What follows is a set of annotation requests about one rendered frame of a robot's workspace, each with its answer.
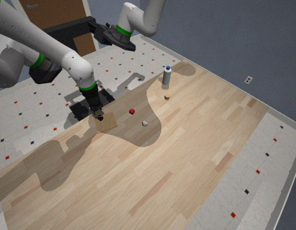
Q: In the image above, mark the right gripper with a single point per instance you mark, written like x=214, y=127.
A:
x=93, y=98

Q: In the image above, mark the black die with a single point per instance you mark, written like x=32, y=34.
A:
x=100, y=117

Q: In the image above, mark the grey bottle with blue cap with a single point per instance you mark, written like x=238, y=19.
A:
x=166, y=75

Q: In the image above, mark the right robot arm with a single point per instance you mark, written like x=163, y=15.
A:
x=23, y=43

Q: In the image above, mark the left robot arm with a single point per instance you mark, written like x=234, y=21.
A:
x=133, y=18

